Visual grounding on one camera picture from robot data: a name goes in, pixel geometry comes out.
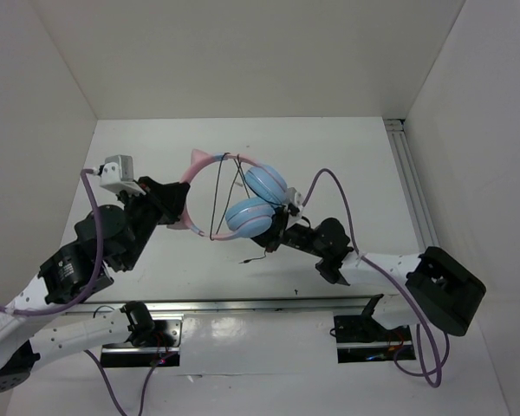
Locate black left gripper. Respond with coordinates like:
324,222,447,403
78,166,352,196
114,174,189,270

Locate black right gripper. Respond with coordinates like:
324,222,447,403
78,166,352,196
236,206,326,257

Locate pink and blue cat-ear headphones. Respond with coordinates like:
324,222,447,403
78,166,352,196
169,149,289,241

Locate thin black headphone cable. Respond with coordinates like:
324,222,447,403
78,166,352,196
207,151,287,266

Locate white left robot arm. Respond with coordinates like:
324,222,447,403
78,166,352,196
0,177,190,393

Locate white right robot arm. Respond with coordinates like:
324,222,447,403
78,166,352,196
253,209,487,340

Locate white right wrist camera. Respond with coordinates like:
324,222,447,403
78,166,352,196
285,187,304,229

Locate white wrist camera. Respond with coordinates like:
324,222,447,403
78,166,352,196
285,187,304,229
100,155,142,195

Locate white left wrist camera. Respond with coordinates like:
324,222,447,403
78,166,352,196
100,155,142,195

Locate aluminium rail at table front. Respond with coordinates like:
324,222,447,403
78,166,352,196
68,292,400,317

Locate aluminium rail at table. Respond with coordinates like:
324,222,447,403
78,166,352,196
68,292,400,317
383,119,439,248

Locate aluminium rail at table right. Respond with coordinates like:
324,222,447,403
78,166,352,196
383,119,439,248

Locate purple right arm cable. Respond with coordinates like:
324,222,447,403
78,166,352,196
301,168,450,387

